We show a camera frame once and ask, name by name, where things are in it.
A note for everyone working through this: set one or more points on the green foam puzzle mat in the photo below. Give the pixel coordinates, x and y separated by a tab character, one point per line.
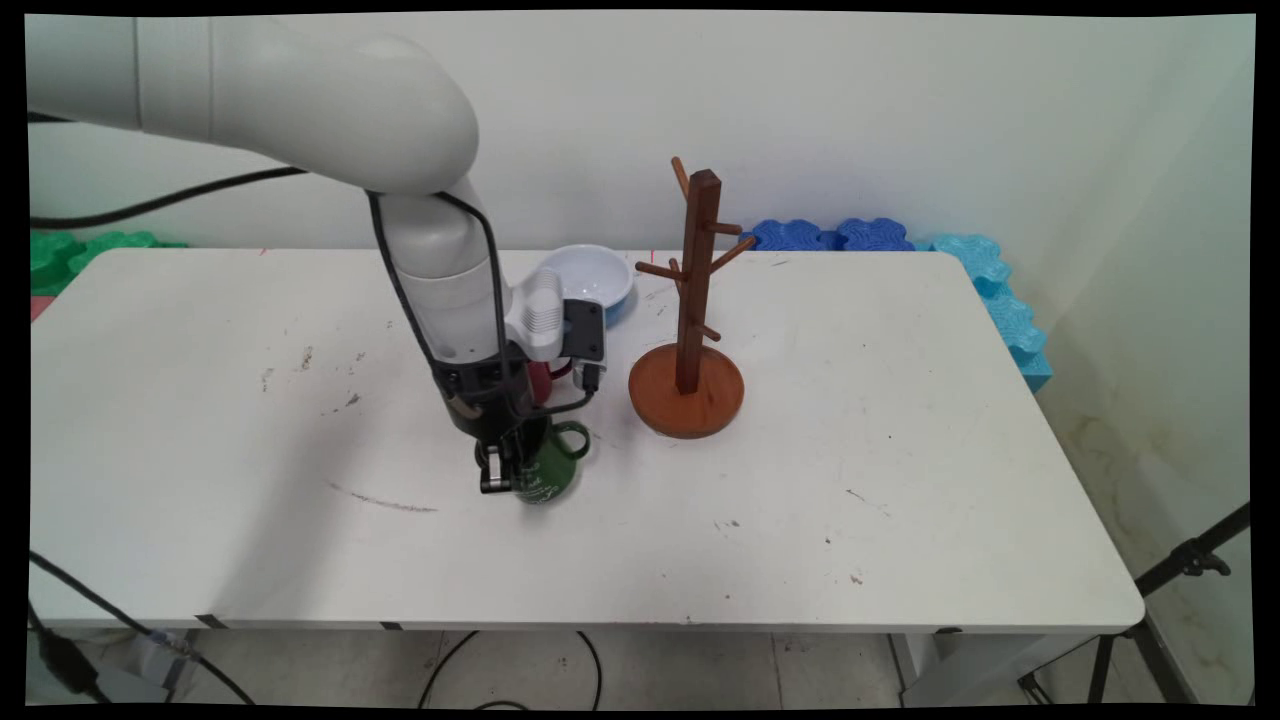
70	255

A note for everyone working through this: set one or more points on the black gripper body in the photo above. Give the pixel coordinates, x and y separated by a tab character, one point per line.
485	395

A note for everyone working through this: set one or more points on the white bowl with blue rim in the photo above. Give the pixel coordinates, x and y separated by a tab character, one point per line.
590	275

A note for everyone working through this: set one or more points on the wooden mug tree stand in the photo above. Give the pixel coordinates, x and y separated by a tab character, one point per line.
690	380

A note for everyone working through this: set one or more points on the green enamel mug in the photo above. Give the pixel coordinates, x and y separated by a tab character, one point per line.
550	480

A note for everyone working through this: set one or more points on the white wrist camera with mount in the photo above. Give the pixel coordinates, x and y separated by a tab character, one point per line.
540	310

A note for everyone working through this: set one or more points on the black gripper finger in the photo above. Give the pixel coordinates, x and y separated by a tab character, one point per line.
530	447
495	470

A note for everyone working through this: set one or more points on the black tripod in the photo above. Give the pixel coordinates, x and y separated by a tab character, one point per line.
1190	555

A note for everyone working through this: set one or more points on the red mug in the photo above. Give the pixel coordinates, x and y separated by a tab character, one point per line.
540	382

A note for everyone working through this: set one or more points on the cyan foam puzzle mat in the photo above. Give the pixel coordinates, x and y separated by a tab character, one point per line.
1000	290

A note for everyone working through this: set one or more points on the blue foam puzzle mat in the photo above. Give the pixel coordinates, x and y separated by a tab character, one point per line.
790	236
875	234

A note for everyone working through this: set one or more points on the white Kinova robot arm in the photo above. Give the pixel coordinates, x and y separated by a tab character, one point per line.
330	100

